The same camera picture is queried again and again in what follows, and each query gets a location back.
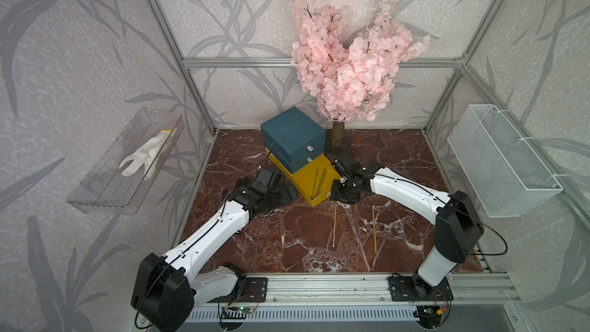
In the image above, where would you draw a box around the yellow bottom drawer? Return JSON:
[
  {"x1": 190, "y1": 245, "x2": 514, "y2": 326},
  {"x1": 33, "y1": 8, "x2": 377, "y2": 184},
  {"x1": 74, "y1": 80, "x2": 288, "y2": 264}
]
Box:
[{"x1": 290, "y1": 155, "x2": 341, "y2": 208}]

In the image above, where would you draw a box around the teal yellow drawer box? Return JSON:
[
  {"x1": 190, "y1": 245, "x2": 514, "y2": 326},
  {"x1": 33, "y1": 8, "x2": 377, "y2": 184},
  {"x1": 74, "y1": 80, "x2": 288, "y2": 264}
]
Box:
[{"x1": 261, "y1": 107, "x2": 326, "y2": 181}]

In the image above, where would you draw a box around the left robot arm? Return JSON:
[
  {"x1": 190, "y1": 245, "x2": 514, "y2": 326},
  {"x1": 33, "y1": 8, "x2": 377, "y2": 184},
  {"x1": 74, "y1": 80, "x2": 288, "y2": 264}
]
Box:
[{"x1": 131, "y1": 178, "x2": 298, "y2": 331}]

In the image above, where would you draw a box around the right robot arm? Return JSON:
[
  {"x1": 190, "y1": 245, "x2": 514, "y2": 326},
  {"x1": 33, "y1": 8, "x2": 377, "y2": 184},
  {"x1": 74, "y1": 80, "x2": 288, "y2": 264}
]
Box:
[{"x1": 331, "y1": 158, "x2": 485, "y2": 287}]

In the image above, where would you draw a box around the pink blossom artificial tree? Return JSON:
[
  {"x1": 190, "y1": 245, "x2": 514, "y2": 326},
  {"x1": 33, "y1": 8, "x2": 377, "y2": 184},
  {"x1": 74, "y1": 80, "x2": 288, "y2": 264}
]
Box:
[{"x1": 291, "y1": 0, "x2": 430, "y2": 150}]

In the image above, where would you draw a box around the left circuit board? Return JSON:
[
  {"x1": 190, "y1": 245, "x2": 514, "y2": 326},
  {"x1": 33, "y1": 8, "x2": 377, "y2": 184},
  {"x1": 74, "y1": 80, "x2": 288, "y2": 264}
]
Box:
[{"x1": 220, "y1": 306, "x2": 258, "y2": 320}]

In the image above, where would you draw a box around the circuit board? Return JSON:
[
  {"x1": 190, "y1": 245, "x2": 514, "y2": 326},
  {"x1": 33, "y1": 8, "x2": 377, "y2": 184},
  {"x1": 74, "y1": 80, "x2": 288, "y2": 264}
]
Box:
[
  {"x1": 413, "y1": 305, "x2": 449, "y2": 319},
  {"x1": 220, "y1": 306, "x2": 258, "y2": 320}
]

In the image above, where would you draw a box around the white glove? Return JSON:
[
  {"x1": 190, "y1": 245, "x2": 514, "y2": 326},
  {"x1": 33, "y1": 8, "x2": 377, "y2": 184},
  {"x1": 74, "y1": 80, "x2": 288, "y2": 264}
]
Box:
[{"x1": 119, "y1": 130, "x2": 172, "y2": 181}]

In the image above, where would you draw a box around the right circuit board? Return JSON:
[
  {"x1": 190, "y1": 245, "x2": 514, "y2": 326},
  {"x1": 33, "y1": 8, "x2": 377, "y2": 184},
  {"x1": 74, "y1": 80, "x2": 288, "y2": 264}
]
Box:
[{"x1": 413, "y1": 305, "x2": 449, "y2": 319}]

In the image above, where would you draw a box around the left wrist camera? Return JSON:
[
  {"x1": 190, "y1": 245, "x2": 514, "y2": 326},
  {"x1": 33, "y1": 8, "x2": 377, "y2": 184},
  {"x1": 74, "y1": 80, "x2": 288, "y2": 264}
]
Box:
[{"x1": 251, "y1": 165, "x2": 282, "y2": 195}]

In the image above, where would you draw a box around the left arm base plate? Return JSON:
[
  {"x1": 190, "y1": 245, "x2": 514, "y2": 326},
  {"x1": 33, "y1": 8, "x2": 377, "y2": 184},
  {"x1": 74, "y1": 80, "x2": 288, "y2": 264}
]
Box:
[{"x1": 219, "y1": 277, "x2": 268, "y2": 304}]

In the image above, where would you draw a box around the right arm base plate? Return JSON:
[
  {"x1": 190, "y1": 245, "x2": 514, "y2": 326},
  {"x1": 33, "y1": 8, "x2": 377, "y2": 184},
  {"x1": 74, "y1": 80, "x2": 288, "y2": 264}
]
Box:
[{"x1": 387, "y1": 274, "x2": 454, "y2": 302}]

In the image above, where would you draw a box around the clear acrylic wall tray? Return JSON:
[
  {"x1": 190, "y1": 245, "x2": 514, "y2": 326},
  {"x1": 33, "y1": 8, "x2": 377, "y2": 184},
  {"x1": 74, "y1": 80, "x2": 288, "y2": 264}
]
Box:
[{"x1": 67, "y1": 108, "x2": 185, "y2": 215}]

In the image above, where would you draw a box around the white wire mesh basket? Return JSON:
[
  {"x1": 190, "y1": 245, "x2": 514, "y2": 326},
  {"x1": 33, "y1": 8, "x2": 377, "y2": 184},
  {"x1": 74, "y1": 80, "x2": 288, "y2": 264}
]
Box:
[{"x1": 448, "y1": 105, "x2": 563, "y2": 218}]

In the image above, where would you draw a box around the aluminium front rail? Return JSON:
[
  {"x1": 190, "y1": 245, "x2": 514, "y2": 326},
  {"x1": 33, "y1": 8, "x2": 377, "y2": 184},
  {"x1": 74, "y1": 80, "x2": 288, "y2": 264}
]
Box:
[{"x1": 246, "y1": 273, "x2": 522, "y2": 307}]

